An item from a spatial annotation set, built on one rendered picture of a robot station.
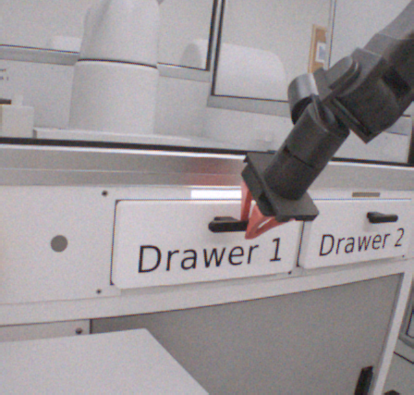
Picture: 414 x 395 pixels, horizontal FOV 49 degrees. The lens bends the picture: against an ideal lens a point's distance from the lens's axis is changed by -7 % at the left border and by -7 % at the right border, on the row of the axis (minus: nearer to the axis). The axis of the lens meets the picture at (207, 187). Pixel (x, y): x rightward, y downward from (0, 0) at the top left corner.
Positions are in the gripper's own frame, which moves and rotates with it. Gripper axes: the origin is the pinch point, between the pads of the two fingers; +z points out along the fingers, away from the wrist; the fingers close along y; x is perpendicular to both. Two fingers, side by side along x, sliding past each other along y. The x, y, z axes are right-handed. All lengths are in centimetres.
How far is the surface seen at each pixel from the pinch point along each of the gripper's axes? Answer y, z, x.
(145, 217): 2.8, 0.7, 14.0
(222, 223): -0.1, -1.5, 5.2
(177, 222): 2.4, 1.2, 9.5
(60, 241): 2.2, 4.6, 24.1
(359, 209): 3.0, -0.4, -25.0
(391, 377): -11, 101, -135
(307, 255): -1.3, 5.8, -14.4
